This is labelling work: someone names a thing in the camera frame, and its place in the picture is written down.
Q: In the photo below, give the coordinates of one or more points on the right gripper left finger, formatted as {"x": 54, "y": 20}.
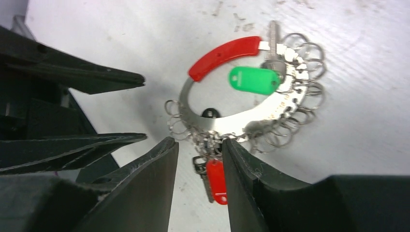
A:
{"x": 134, "y": 198}

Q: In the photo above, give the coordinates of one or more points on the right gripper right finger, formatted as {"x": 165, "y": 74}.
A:
{"x": 264, "y": 199}

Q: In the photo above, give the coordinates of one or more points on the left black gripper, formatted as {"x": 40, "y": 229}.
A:
{"x": 42, "y": 129}

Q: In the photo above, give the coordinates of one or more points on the key with green tag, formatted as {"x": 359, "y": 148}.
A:
{"x": 269, "y": 76}

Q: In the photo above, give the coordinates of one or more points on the metal keyring with red handle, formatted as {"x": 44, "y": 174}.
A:
{"x": 275, "y": 119}

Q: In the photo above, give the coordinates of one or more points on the key with black tag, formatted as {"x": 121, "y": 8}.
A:
{"x": 211, "y": 113}

